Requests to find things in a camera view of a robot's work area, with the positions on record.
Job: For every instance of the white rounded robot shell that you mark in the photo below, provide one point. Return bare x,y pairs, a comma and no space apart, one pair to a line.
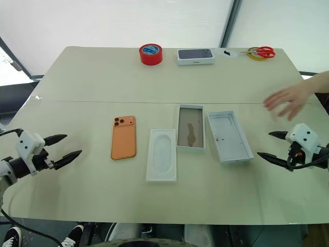
196,235
123,231

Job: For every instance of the black and white sneaker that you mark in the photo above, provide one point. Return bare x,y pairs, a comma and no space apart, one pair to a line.
13,236
74,235

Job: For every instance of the white phone box base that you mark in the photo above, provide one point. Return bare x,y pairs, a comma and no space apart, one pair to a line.
190,128

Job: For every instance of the grey window frame post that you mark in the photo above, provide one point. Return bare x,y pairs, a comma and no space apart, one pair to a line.
230,23

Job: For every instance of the grey slanted window frame bar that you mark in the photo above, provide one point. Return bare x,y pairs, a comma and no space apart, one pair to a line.
15,57

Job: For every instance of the yellow tape roll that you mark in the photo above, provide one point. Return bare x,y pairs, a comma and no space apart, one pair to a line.
258,59

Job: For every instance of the person's bare forearm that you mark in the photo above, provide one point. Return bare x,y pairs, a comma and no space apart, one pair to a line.
320,81

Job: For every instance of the orange phone box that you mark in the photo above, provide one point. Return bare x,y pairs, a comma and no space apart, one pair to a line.
230,137

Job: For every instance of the orange smartphone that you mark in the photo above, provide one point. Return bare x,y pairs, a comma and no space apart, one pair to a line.
123,140

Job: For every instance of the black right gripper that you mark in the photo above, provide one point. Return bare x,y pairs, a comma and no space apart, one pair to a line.
295,154

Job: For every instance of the person's bare hand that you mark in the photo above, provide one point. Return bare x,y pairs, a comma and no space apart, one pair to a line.
293,97

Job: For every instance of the red tape roll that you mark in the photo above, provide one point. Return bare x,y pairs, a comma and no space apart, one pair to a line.
151,55

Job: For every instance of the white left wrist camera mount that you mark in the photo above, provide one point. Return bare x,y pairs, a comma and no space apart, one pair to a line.
27,144

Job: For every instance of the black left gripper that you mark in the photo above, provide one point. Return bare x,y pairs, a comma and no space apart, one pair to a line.
40,159

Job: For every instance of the closed dark-print phone box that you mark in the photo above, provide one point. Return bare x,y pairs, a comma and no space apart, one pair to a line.
196,56

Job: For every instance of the white moulded insert tray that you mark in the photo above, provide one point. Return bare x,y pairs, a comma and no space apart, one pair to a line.
162,157

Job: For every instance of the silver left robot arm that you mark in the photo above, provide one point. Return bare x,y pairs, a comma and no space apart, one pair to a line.
7,169

